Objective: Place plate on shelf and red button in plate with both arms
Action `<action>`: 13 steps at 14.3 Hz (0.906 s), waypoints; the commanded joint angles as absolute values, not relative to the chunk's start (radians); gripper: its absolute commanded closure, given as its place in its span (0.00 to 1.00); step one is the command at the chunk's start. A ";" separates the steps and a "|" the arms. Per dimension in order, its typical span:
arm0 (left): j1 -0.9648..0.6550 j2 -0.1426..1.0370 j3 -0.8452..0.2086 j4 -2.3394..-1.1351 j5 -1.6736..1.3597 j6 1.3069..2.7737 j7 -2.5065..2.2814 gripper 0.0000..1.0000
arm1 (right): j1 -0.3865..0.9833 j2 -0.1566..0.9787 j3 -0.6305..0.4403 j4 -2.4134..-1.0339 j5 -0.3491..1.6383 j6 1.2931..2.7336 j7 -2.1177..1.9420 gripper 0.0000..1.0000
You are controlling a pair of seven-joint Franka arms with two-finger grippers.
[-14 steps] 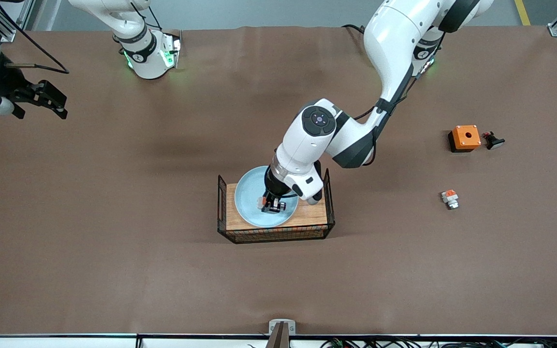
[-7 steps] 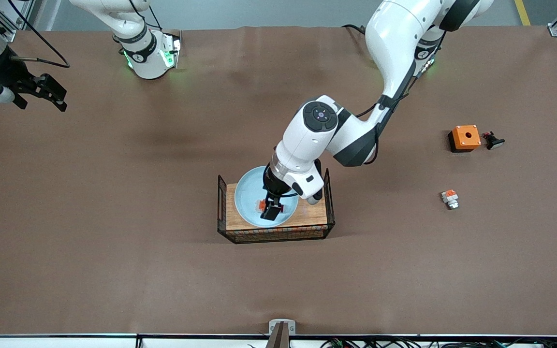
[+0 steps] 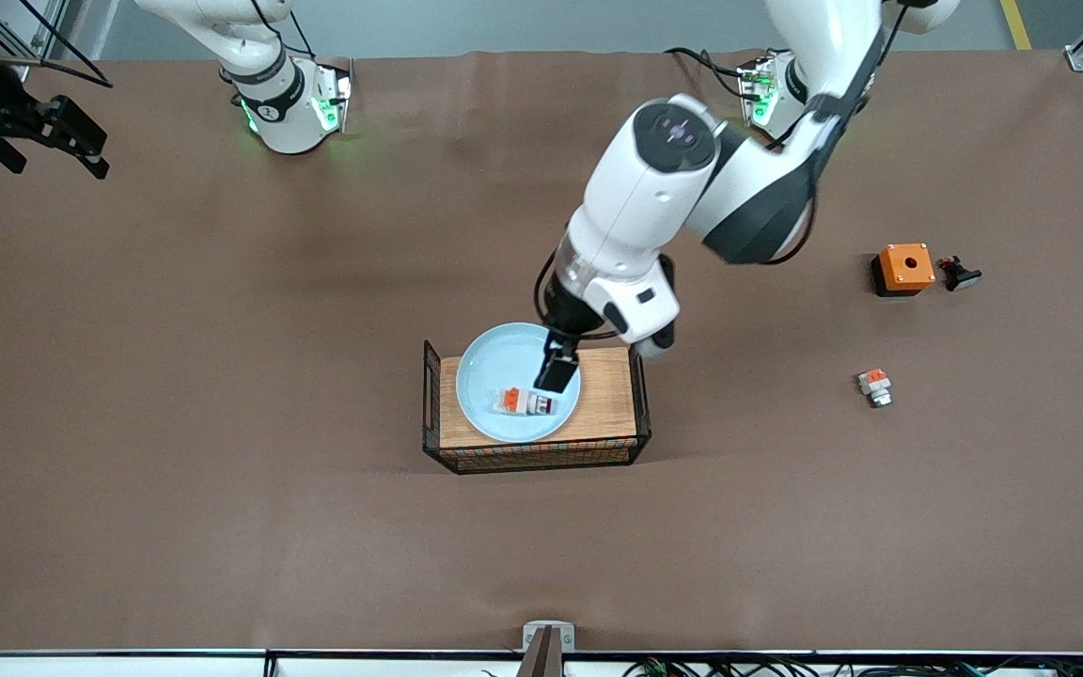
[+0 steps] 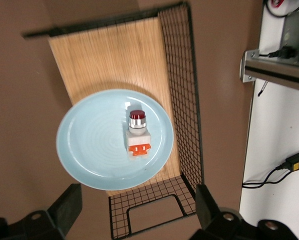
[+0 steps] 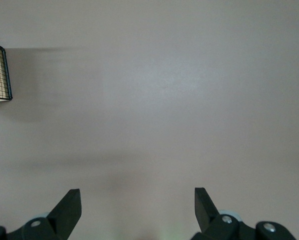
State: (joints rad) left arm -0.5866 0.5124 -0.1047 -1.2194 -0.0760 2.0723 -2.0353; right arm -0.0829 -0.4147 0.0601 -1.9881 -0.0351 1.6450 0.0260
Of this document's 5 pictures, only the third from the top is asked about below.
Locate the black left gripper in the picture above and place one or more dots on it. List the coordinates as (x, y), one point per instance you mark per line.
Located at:
(571, 312)

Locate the red push button switch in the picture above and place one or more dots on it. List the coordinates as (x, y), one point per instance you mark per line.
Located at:
(523, 401)

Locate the light blue round plate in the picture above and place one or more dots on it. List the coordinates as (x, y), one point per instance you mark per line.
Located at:
(494, 367)

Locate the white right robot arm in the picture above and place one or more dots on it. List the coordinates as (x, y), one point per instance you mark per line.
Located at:
(288, 113)

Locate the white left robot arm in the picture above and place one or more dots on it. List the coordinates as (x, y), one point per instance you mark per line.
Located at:
(654, 188)

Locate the black push button head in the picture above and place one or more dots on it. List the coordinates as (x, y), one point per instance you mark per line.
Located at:
(960, 275)

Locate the brown table cover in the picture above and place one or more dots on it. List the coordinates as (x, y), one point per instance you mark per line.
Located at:
(128, 545)

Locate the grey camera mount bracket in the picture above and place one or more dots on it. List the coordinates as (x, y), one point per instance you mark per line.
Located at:
(548, 649)

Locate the white orange push button switch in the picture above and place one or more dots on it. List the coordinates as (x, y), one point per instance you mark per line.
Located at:
(875, 385)

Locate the orange button enclosure box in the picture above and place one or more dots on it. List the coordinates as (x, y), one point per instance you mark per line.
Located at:
(905, 266)

